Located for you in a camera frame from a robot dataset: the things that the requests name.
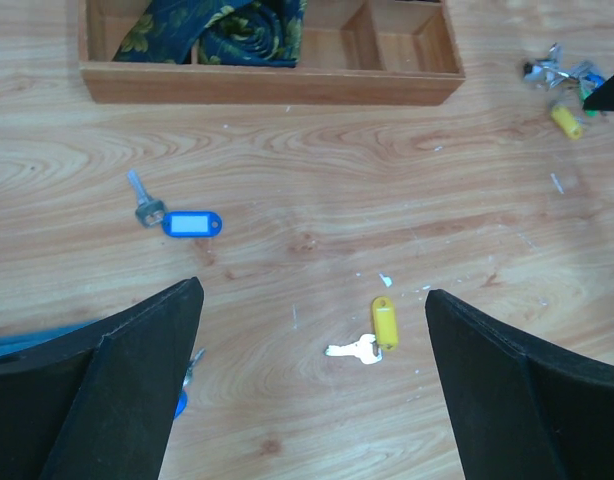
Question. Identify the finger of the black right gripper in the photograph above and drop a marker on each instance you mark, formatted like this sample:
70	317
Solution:
601	99

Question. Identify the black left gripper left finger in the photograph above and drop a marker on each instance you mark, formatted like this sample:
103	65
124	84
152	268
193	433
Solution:
108	412

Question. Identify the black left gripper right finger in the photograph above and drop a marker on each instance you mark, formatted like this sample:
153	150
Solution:
520	407

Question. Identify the keyring with keys and tags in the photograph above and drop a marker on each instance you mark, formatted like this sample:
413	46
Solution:
569	88

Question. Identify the key with yellow tag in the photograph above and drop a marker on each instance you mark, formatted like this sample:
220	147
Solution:
370	347

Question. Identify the blue cloth mat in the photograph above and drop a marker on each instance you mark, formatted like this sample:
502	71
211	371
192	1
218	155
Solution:
50	345

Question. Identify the wooden compartment tray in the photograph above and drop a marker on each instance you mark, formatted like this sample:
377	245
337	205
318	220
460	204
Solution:
359	53

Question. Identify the blue floral tie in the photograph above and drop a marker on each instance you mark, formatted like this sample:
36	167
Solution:
236	33

